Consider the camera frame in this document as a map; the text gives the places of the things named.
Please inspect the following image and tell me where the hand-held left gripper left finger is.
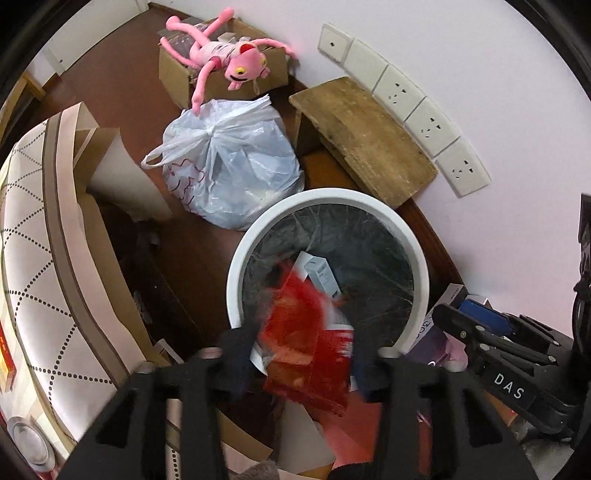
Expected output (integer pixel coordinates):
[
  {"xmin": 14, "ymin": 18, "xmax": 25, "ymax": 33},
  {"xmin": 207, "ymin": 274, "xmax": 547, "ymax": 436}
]
[{"xmin": 60, "ymin": 320, "xmax": 260, "ymax": 480}]

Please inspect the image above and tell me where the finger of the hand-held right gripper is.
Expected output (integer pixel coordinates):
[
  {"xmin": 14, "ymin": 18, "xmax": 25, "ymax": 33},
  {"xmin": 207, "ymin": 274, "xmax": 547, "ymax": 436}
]
[
  {"xmin": 462, "ymin": 299, "xmax": 560, "ymax": 352},
  {"xmin": 431, "ymin": 304, "xmax": 552, "ymax": 370}
]

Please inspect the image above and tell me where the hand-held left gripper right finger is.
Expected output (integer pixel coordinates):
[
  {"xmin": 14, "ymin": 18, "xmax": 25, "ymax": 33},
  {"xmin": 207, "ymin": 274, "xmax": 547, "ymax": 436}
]
[{"xmin": 355, "ymin": 346, "xmax": 541, "ymax": 480}]

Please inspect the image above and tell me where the red snack packet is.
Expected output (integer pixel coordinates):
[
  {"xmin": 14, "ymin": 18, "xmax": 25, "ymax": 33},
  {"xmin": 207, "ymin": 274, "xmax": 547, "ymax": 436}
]
[{"xmin": 259, "ymin": 262, "xmax": 357, "ymax": 417}]

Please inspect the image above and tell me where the white round trash bin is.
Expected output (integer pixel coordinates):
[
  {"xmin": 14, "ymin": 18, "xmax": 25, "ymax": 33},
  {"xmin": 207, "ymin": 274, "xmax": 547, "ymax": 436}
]
[{"xmin": 226, "ymin": 188, "xmax": 431, "ymax": 366}]

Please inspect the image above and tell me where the purple box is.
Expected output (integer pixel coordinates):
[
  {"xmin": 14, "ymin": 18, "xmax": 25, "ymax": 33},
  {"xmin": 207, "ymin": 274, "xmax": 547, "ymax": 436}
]
[{"xmin": 408, "ymin": 283, "xmax": 468, "ymax": 372}]

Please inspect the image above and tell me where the white paper sheet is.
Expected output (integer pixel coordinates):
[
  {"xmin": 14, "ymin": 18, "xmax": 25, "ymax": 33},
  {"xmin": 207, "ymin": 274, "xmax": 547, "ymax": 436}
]
[{"xmin": 276, "ymin": 401, "xmax": 338, "ymax": 477}]

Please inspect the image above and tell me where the black bin liner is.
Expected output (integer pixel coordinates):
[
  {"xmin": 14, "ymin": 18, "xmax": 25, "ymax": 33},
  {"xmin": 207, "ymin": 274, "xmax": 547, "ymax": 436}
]
[{"xmin": 242, "ymin": 204, "xmax": 415, "ymax": 352}]

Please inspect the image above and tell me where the small white carton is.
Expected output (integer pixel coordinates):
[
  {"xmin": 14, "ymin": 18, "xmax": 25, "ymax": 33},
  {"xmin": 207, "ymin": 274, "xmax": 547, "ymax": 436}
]
[{"xmin": 293, "ymin": 251, "xmax": 343, "ymax": 299}]

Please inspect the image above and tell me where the white tied plastic bag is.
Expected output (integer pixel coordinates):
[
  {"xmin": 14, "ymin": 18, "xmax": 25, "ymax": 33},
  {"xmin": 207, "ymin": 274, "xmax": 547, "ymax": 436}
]
[{"xmin": 140, "ymin": 94, "xmax": 305, "ymax": 232}]

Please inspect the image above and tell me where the low wooden stool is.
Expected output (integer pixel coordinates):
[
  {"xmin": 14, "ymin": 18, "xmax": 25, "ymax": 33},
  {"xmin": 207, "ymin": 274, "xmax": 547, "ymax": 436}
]
[{"xmin": 288, "ymin": 76, "xmax": 439, "ymax": 209}]

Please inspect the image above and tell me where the round metal tin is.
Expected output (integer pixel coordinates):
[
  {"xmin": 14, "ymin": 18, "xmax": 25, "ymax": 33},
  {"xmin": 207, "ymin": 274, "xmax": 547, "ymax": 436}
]
[{"xmin": 8, "ymin": 415, "xmax": 58, "ymax": 468}]

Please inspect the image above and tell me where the beige patterned sofa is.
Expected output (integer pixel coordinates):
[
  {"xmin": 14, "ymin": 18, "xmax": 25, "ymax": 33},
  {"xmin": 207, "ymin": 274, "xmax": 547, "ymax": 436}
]
[{"xmin": 0, "ymin": 103, "xmax": 172, "ymax": 462}]

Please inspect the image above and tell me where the red and yellow box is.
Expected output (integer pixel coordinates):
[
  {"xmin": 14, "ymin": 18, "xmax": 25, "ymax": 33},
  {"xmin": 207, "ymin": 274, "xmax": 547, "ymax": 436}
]
[{"xmin": 0, "ymin": 322, "xmax": 18, "ymax": 394}]

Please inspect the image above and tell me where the beige paper bag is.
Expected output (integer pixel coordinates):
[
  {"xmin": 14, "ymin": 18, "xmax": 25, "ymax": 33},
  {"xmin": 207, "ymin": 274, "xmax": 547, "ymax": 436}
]
[{"xmin": 74, "ymin": 126, "xmax": 174, "ymax": 223}]

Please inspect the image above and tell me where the brown cardboard box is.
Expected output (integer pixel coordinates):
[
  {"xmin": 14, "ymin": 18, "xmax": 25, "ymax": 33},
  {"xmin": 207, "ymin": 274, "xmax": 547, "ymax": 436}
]
[{"xmin": 158, "ymin": 17, "xmax": 290, "ymax": 110}]

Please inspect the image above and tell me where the pink plush toy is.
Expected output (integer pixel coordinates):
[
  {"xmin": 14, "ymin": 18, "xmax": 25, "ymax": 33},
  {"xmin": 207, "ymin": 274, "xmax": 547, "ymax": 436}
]
[{"xmin": 159, "ymin": 8, "xmax": 299, "ymax": 117}]

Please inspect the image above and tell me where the white wall socket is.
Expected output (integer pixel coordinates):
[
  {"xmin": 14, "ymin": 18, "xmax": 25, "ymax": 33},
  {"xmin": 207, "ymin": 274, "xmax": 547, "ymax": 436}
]
[
  {"xmin": 433, "ymin": 138, "xmax": 491, "ymax": 199},
  {"xmin": 371, "ymin": 64, "xmax": 426, "ymax": 119},
  {"xmin": 403, "ymin": 96, "xmax": 463, "ymax": 158}
]

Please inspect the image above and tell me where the blank white wall plate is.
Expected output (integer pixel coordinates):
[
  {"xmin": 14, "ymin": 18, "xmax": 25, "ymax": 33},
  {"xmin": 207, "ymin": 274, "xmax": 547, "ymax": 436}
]
[{"xmin": 345, "ymin": 39, "xmax": 389, "ymax": 87}]

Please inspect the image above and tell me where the white wall plate with hole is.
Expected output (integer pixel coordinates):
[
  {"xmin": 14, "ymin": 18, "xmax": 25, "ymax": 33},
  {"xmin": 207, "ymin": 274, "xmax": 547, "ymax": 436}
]
[{"xmin": 317, "ymin": 23, "xmax": 356, "ymax": 64}]

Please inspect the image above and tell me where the light wooden frame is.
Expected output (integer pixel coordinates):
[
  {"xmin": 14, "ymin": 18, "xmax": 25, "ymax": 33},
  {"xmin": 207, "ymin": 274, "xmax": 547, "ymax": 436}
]
[{"xmin": 0, "ymin": 73, "xmax": 48, "ymax": 136}]

